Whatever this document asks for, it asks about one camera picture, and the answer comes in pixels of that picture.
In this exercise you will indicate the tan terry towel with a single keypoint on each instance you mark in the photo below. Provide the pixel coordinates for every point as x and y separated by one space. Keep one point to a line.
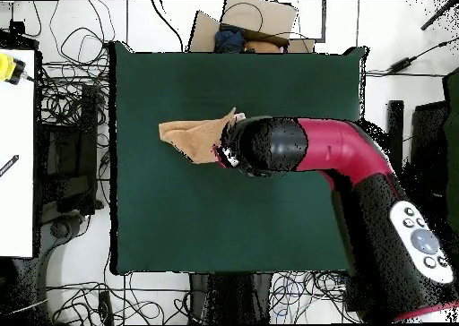
193 139

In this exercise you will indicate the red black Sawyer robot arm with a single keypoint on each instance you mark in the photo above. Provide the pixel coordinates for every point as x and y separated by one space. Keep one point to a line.
340 147

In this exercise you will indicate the black flat box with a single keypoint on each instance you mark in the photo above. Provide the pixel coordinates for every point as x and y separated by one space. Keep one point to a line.
18 41

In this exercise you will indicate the dark green fabric item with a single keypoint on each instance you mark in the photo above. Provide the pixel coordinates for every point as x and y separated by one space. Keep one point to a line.
453 125

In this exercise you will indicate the dark green table cloth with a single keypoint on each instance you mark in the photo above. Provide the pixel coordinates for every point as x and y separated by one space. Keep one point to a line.
161 215

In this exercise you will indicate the dark blue garment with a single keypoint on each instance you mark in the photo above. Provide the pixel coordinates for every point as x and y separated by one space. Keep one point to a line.
229 41

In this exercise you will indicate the orange garment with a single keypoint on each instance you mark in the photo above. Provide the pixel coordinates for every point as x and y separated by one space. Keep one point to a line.
261 47

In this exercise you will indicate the brown cardboard box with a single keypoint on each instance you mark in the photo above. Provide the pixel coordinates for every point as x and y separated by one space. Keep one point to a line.
258 14

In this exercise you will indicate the black equipment rack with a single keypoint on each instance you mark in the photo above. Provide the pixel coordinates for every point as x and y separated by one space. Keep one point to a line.
68 150

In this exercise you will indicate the grey swivel chair base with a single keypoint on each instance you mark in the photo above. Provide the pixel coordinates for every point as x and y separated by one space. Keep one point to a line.
61 229

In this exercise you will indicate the black power strip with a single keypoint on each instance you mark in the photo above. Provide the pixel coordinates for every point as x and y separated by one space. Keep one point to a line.
105 308

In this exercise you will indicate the white table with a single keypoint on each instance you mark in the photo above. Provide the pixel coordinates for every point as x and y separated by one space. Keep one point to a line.
16 125

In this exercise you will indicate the black marker pen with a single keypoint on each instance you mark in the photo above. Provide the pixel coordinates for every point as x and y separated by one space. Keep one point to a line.
9 166

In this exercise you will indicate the black panel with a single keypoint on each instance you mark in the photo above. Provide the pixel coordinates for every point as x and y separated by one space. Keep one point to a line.
428 143

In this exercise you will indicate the yellow black power tool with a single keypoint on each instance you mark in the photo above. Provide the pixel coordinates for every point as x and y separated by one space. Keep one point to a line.
5 66

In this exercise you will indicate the black tripod leg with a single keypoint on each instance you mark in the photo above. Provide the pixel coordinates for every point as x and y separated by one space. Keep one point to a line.
439 14

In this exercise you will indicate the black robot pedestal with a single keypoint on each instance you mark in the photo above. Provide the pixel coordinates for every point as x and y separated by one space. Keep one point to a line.
229 297

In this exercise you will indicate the white board with black frame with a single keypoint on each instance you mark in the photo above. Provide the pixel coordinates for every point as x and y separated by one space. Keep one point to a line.
323 21

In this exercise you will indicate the black upright post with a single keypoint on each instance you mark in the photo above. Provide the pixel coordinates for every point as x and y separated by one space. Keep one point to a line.
394 118

